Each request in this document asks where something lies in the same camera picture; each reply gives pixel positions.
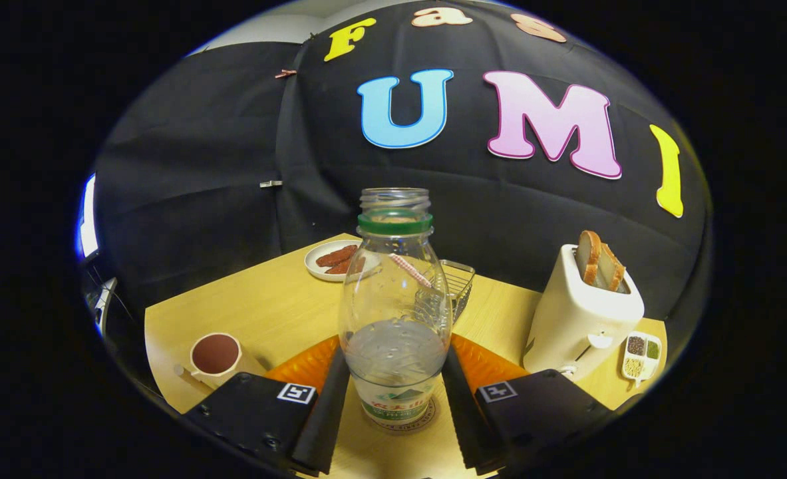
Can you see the red cloth clip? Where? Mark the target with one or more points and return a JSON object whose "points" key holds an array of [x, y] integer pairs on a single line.
{"points": [[285, 73]]}

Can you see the white round plate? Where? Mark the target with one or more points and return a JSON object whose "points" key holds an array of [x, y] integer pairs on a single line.
{"points": [[313, 266]]}

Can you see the round cork coaster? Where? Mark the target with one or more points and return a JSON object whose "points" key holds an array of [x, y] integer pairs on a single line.
{"points": [[428, 417]]}

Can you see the white toaster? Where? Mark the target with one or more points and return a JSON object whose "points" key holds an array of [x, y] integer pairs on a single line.
{"points": [[566, 319]]}

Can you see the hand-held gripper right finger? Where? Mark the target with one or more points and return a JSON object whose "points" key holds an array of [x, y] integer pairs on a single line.
{"points": [[463, 426]]}

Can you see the black backdrop cloth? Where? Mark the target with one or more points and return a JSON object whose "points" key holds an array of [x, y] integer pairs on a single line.
{"points": [[200, 166]]}

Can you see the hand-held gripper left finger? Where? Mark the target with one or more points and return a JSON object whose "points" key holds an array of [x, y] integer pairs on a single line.
{"points": [[326, 426]]}

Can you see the clear plastic juice bottle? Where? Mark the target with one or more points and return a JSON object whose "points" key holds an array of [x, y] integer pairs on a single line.
{"points": [[394, 306]]}

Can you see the silver metal clip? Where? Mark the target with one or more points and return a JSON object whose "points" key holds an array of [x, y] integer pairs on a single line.
{"points": [[271, 183]]}

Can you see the white divided grain dish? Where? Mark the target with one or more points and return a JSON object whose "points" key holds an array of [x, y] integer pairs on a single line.
{"points": [[642, 356]]}

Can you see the toast slice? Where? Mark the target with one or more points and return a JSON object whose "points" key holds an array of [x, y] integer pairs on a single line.
{"points": [[589, 256], [613, 269]]}

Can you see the brown food piece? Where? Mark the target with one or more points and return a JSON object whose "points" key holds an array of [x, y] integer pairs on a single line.
{"points": [[336, 255], [340, 268]]}

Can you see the striped straw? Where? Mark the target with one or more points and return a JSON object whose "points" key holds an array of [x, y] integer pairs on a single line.
{"points": [[410, 269]]}

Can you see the wooden table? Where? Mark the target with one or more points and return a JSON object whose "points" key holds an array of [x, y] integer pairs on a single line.
{"points": [[267, 299]]}

